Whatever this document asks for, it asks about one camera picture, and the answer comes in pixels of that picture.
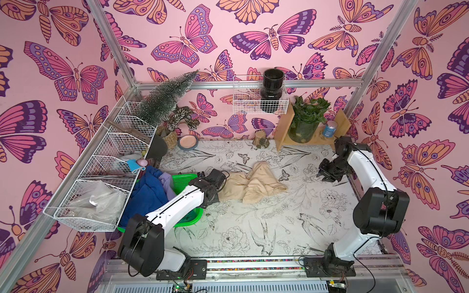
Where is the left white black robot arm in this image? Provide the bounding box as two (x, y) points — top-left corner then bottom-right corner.
(117, 169), (229, 277)

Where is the small white wire basket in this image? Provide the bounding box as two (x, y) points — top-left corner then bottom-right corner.
(232, 74), (290, 115)

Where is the wooden corner shelf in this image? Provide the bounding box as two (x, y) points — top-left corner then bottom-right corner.
(274, 103), (351, 152)

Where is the blue and pink toy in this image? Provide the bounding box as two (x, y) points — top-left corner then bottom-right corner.
(120, 152), (148, 174)

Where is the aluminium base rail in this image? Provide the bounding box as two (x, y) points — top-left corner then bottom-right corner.
(98, 255), (417, 293)

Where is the green plastic laundry basket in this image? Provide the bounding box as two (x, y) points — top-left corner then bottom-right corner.
(117, 174), (197, 233)

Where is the green potted plant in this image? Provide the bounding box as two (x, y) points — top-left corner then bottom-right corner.
(288, 96), (330, 144)

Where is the striped leaf plant in basket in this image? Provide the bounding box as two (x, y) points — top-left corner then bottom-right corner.
(156, 106), (200, 150)

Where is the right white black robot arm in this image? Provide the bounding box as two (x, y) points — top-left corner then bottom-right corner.
(302, 136), (410, 278)

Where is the small tree stump ornament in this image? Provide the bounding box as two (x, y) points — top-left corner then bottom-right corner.
(252, 129), (270, 149)

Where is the pink bowl with grey rim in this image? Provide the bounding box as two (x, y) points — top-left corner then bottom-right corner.
(178, 135), (199, 151)

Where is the white wire wall shelf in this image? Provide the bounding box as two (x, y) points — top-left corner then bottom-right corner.
(43, 101), (156, 232)

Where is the frosted miniature christmas tree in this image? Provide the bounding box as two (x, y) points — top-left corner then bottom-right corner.
(133, 70), (199, 127)

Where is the blue tin can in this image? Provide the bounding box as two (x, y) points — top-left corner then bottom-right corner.
(322, 120), (338, 138)

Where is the beige t-shirt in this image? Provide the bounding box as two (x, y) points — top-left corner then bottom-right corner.
(219, 161), (288, 204)

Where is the clear plastic bag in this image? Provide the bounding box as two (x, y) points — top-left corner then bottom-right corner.
(66, 181), (127, 224)

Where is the lilac t-shirt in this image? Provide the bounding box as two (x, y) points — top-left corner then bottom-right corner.
(159, 172), (177, 201)

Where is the black cone lamp shade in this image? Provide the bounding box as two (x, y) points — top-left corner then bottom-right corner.
(146, 135), (168, 161)

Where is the blue t-shirt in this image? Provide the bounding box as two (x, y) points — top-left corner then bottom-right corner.
(118, 166), (169, 229)

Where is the black ribbed vase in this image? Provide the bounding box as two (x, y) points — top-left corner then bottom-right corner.
(260, 68), (285, 114)

